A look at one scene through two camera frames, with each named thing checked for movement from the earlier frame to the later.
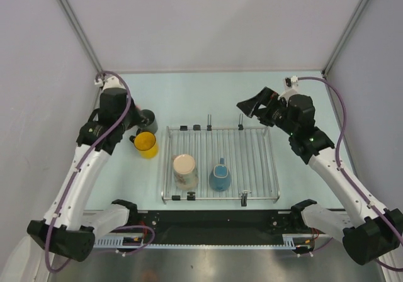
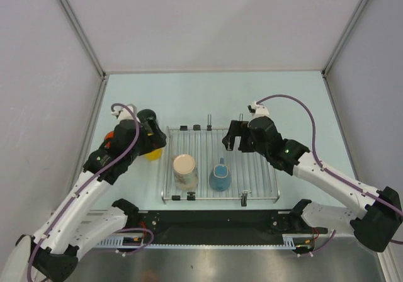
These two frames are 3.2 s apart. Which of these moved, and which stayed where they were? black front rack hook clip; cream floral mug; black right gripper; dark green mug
Moved: black right gripper
Stayed: black front rack hook clip; cream floral mug; dark green mug
